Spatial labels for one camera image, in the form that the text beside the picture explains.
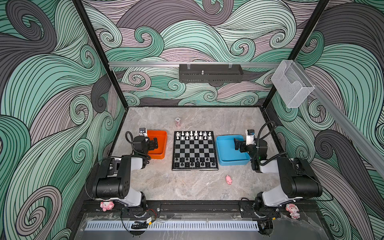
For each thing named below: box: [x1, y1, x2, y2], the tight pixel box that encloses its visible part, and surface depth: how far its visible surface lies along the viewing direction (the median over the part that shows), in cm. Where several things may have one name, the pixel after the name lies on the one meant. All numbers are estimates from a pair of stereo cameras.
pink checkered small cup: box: [175, 117, 181, 127], surface depth 106 cm
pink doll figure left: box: [100, 201, 115, 212], surface depth 74 cm
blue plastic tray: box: [216, 135, 251, 166], surface depth 97 cm
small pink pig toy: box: [225, 175, 233, 185], surface depth 83 cm
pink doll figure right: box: [285, 203, 301, 219], surface depth 72 cm
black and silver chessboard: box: [171, 131, 219, 171], surface depth 94 cm
